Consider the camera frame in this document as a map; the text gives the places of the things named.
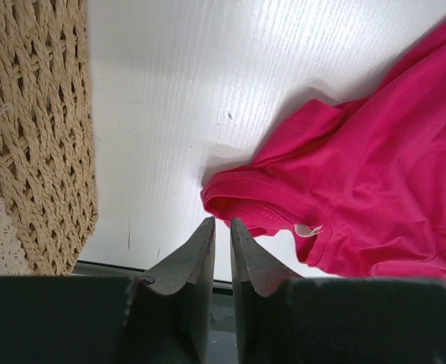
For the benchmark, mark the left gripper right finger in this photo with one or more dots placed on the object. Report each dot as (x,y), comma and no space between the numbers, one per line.
(266,330)

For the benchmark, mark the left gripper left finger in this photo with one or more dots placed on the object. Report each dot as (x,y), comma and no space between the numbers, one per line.
(168,309)

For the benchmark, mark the pink t shirt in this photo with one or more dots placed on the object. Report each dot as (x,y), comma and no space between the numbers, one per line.
(361,185)

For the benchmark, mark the wicker laundry basket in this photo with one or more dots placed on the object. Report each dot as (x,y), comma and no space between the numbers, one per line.
(48,206)

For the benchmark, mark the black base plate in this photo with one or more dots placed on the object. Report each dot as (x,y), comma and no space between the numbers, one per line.
(222,344)

